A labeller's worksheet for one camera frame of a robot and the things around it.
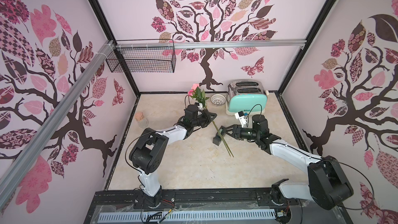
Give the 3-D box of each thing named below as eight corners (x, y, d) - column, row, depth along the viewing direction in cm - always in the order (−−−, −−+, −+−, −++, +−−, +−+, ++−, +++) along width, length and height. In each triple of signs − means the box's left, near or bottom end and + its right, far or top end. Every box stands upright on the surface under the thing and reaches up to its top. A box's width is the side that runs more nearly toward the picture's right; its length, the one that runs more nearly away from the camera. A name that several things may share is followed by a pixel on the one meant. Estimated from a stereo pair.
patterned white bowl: (210, 105, 113) (211, 101, 110) (210, 96, 118) (210, 93, 115) (226, 104, 113) (226, 101, 110) (224, 96, 118) (225, 93, 115)
